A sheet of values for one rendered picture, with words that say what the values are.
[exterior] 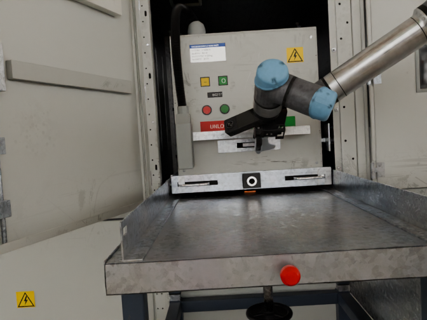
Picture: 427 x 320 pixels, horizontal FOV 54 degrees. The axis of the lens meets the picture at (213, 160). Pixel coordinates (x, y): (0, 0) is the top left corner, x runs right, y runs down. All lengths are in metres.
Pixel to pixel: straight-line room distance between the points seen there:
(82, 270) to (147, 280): 0.76
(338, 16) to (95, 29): 0.76
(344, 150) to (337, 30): 0.39
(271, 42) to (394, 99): 0.44
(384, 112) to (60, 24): 1.00
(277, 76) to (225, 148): 0.51
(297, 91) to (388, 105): 0.54
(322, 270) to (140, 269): 0.31
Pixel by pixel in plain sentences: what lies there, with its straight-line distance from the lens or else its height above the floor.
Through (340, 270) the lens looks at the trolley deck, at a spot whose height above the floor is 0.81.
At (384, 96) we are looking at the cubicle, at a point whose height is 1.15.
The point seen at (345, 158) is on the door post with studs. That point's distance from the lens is 1.45.
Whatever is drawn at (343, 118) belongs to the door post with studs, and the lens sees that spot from 1.44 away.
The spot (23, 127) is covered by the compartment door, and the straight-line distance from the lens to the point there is 1.04.
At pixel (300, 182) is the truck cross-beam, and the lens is 1.45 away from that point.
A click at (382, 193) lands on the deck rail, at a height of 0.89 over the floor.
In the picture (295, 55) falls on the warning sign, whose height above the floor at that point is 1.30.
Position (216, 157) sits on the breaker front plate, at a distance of 1.43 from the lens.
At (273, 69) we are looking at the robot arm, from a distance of 0.99.
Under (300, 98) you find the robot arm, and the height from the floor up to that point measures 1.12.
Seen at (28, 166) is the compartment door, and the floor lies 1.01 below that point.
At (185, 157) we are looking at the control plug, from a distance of 1.32.
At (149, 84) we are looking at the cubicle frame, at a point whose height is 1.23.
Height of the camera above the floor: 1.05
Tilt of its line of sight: 3 degrees down
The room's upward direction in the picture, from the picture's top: 4 degrees counter-clockwise
